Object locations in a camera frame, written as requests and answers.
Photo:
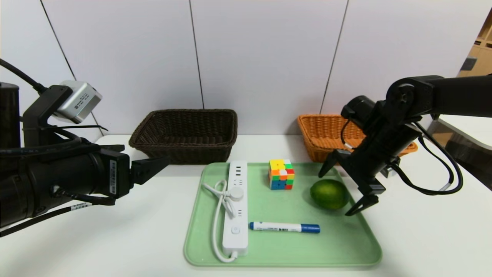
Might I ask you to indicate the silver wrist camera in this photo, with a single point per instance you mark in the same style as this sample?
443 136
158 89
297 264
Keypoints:
390 171
77 102

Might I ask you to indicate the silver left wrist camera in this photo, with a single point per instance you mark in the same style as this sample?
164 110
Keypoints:
77 102

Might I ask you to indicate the light green plastic tray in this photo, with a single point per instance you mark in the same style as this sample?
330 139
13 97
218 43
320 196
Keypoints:
276 207

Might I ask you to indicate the light wooden cabinet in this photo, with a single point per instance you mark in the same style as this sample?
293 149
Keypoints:
482 57

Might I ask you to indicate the white marker with blue cap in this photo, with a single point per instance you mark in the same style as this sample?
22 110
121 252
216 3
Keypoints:
280 227

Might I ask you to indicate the green lime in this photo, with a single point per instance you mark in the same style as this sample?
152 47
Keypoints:
328 194

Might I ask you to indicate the dark brown wicker basket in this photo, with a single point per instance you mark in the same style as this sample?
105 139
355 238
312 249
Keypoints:
184 134

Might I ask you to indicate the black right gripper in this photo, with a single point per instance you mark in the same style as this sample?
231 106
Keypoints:
360 171

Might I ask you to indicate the colourful puzzle cube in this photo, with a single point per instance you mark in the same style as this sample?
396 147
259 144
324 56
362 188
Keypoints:
281 175

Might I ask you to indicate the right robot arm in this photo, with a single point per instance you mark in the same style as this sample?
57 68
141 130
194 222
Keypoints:
461 96

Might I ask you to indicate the orange wicker basket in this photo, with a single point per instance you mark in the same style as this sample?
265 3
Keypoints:
323 134

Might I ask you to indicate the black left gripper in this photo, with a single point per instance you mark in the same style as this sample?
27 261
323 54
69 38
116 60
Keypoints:
116 172

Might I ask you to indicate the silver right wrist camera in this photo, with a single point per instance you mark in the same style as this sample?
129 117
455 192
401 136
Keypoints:
390 171

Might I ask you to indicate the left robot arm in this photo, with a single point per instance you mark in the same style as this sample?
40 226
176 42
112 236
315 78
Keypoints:
38 184

